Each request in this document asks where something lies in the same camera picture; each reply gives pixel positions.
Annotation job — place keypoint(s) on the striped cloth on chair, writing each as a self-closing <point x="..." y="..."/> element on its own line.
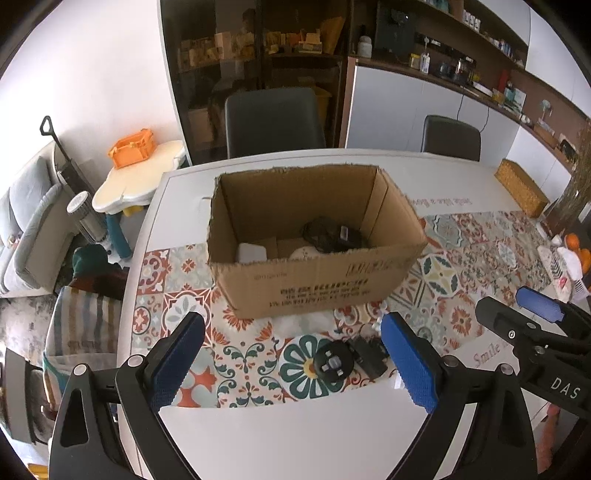
<point x="83" y="323"/>

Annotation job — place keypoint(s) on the patterned table runner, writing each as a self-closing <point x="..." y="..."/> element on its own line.
<point x="258" y="369"/>

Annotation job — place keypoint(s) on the white charger block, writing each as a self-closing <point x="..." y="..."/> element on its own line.
<point x="251" y="253"/>

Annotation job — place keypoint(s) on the dried flower bouquet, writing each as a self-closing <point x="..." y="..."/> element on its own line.
<point x="572" y="194"/>

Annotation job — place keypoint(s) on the brown wall shelf unit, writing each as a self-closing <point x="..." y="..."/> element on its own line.
<point x="489" y="60"/>

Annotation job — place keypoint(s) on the brown cardboard box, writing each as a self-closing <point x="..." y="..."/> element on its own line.
<point x="323" y="281"/>

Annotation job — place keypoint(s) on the dark green cloth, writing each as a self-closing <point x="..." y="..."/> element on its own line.
<point x="90" y="261"/>

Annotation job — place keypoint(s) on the dark glass display cabinet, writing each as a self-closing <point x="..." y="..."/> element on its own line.
<point x="198" y="69"/>

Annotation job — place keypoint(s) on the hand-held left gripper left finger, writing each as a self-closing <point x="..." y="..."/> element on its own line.
<point x="178" y="364"/>

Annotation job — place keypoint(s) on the small black plug adapter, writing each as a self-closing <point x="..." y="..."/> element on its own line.
<point x="369" y="357"/>

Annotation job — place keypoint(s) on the black upright vacuum cleaner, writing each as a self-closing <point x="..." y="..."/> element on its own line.
<point x="69" y="170"/>

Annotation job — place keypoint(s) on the dark grey dining chair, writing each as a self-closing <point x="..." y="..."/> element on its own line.
<point x="272" y="120"/>
<point x="450" y="136"/>

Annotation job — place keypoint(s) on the orange plastic crate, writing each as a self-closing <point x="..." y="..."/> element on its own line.
<point x="131" y="150"/>

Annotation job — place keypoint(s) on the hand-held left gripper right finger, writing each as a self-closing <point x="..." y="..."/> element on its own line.
<point x="411" y="364"/>

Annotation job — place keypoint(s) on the orange fruit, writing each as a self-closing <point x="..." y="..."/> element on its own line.
<point x="585" y="259"/>
<point x="572" y="240"/>

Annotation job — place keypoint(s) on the white bottle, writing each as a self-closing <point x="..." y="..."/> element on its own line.
<point x="365" y="47"/>

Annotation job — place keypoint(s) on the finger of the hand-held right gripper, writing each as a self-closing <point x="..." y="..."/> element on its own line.
<point x="503" y="318"/>
<point x="538" y="302"/>

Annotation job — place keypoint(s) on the cream cloud-shaped small table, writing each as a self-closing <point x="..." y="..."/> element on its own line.
<point x="138" y="180"/>

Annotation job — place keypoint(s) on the white counter cabinet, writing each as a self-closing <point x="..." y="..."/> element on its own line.
<point x="406" y="101"/>

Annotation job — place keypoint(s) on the dark low table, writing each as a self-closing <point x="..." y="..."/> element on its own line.
<point x="23" y="406"/>

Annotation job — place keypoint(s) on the black wall water dispenser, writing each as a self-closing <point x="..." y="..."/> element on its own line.
<point x="395" y="32"/>

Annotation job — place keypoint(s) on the round white device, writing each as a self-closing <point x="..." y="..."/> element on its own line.
<point x="307" y="253"/>

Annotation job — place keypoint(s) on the woven wooden tissue box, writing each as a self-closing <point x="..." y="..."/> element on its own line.
<point x="521" y="187"/>

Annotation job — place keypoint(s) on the white printed packet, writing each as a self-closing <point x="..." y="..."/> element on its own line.
<point x="570" y="267"/>

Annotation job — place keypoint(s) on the black round travel adapter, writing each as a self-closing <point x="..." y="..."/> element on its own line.
<point x="333" y="362"/>

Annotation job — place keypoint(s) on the grey patterned rug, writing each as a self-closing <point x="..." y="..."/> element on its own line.
<point x="23" y="323"/>

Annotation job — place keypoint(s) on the person's right forearm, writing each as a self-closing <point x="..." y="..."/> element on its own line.
<point x="554" y="438"/>

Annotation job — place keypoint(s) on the grey sofa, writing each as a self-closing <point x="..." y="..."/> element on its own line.
<point x="27" y="221"/>

